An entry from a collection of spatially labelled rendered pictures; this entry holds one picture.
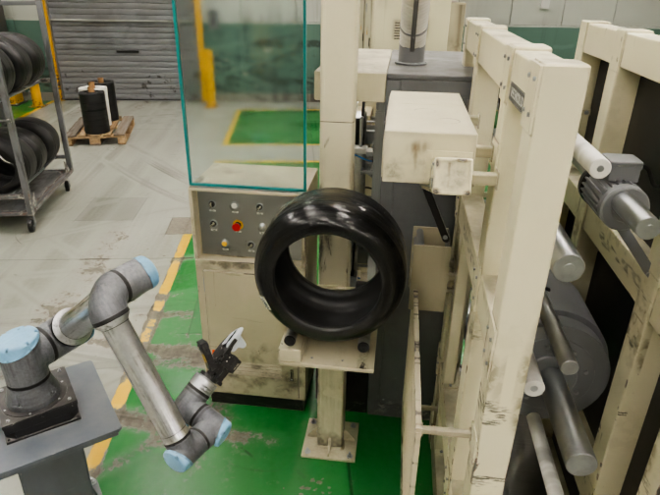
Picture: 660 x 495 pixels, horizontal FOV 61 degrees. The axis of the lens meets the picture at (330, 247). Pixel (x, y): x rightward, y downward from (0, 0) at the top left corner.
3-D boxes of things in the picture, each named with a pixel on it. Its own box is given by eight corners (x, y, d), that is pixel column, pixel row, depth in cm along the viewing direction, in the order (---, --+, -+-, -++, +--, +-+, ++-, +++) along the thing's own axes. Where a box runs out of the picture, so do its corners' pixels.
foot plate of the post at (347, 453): (309, 419, 303) (309, 413, 301) (358, 424, 300) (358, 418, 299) (301, 457, 279) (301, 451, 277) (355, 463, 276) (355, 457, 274)
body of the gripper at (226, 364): (236, 356, 208) (214, 383, 204) (218, 342, 204) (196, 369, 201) (243, 360, 201) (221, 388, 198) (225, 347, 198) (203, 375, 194)
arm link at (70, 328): (27, 333, 219) (108, 261, 172) (65, 312, 233) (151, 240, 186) (49, 365, 220) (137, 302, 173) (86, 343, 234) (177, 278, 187)
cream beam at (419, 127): (386, 131, 210) (389, 90, 204) (455, 134, 208) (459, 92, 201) (378, 183, 156) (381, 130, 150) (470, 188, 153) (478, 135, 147)
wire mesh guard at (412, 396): (402, 406, 270) (412, 278, 240) (405, 406, 270) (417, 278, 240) (398, 586, 189) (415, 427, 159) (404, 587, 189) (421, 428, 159)
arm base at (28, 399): (11, 420, 203) (3, 399, 199) (3, 393, 217) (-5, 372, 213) (66, 399, 213) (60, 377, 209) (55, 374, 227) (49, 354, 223)
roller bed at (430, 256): (408, 286, 253) (413, 225, 240) (441, 289, 252) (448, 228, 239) (408, 309, 235) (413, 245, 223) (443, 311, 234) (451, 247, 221)
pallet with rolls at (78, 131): (81, 126, 883) (72, 76, 850) (134, 124, 897) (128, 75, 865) (64, 146, 776) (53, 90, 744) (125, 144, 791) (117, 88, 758)
